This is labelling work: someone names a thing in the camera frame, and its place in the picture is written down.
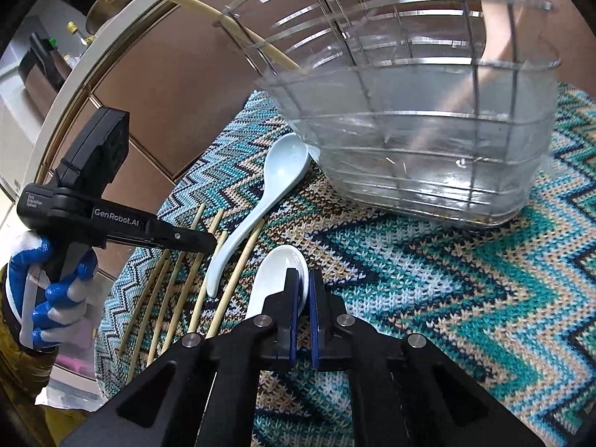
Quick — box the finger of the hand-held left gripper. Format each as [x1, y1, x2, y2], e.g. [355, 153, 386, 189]
[105, 219, 219, 256]

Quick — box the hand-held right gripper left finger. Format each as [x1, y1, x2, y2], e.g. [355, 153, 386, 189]
[58, 267, 301, 447]

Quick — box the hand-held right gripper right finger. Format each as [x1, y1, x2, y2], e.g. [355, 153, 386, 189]
[310, 269, 548, 447]

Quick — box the white ceramic spoon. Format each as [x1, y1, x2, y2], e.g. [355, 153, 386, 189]
[244, 244, 310, 323]

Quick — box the row of bamboo chopsticks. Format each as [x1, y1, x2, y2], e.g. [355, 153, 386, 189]
[116, 204, 264, 375]

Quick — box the light blue ceramic spoon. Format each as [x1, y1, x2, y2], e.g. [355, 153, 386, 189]
[206, 133, 312, 298]

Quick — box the clear glass cup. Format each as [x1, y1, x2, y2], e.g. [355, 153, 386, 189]
[223, 0, 564, 230]

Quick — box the bamboo chopstick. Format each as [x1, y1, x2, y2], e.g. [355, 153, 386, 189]
[111, 0, 301, 72]

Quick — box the person's left hand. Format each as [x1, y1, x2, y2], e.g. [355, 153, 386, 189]
[4, 232, 101, 352]

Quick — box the zigzag knitted cloth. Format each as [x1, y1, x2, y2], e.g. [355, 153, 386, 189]
[95, 81, 596, 447]

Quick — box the dark knife block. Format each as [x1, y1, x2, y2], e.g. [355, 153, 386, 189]
[22, 32, 73, 95]

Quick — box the white kitchen countertop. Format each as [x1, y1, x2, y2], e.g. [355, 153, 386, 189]
[0, 0, 201, 201]

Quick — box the clear plastic bag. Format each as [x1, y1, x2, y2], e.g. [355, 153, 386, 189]
[49, 342, 105, 413]

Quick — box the yellow cap bottle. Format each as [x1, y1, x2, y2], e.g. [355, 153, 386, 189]
[65, 21, 94, 44]

